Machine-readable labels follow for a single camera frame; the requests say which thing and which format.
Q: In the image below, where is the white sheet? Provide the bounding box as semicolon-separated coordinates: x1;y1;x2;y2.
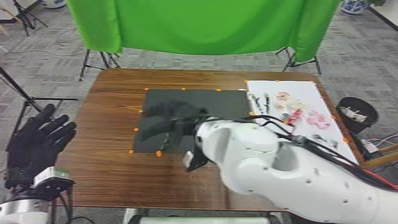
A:
246;79;365;165

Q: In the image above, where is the black round bin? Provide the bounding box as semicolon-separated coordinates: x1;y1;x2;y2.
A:
335;96;381;135

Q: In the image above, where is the dark mat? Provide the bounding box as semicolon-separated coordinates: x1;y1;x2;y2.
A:
131;88;257;155

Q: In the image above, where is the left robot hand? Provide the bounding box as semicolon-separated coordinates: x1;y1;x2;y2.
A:
4;103;81;190

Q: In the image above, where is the black cloth stand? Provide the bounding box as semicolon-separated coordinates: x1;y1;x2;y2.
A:
274;46;324;76
79;48;125;81

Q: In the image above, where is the green sprig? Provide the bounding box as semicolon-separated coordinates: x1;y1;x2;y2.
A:
264;92;274;111
251;93;267;116
310;133;342;148

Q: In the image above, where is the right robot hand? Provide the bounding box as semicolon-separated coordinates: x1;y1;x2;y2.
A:
139;99;210;149

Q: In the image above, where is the blue and white vase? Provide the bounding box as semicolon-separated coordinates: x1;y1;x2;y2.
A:
340;0;374;15
42;0;70;10

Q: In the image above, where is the black tripod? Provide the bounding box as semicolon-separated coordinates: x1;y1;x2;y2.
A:
0;66;81;135
11;0;51;37

